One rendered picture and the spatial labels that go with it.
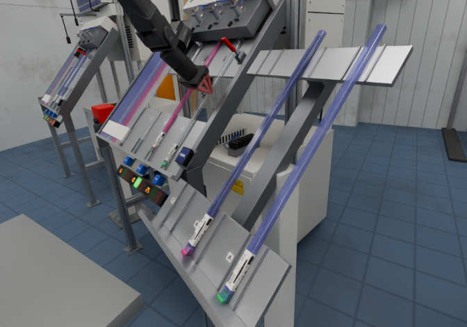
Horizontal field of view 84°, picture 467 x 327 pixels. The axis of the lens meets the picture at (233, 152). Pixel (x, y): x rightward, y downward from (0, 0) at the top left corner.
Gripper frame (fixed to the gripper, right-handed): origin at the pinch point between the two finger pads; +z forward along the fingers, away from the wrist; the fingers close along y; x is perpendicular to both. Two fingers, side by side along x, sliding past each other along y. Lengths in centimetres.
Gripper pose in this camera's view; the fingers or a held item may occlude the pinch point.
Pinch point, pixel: (209, 91)
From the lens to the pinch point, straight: 90.4
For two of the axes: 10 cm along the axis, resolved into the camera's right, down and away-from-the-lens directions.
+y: -6.9, -2.4, 6.8
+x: -4.6, 8.7, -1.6
